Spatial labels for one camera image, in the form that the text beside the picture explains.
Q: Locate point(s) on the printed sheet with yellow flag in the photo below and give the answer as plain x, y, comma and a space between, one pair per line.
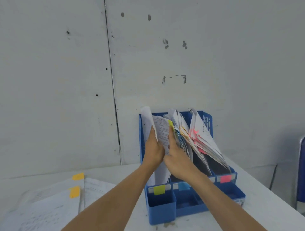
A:
162, 131

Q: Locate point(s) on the blue plastic file organizer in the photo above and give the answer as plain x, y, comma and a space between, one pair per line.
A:
190, 202

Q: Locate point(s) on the person's right forearm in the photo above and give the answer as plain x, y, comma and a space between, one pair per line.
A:
221, 204

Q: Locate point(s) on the person's right hand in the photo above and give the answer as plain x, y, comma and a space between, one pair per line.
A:
180, 164

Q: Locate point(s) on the pink sticky label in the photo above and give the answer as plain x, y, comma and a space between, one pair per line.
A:
226, 179

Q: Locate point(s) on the yellow sticky label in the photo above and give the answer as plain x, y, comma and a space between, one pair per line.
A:
159, 190

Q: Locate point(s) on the blue sticky label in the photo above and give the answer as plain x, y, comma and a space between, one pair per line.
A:
184, 186

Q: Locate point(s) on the person's right fingers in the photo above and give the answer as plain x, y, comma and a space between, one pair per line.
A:
171, 138

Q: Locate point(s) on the curled white paper bundle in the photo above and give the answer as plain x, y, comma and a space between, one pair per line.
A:
148, 119

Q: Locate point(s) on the paper bundle with pink flags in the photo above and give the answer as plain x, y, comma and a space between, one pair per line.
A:
205, 140

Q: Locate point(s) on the plain printed white paper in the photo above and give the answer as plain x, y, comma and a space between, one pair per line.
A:
95, 190

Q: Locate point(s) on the blue chair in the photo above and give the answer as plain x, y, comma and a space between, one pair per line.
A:
301, 173

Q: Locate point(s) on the white paper with yellow tab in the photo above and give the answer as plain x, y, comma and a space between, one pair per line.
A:
47, 190
45, 214

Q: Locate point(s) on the person's left forearm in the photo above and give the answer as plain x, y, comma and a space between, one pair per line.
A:
114, 202

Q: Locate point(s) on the person's left fingers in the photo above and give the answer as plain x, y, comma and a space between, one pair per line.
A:
152, 134

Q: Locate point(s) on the person's left hand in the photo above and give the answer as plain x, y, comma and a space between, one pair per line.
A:
152, 152

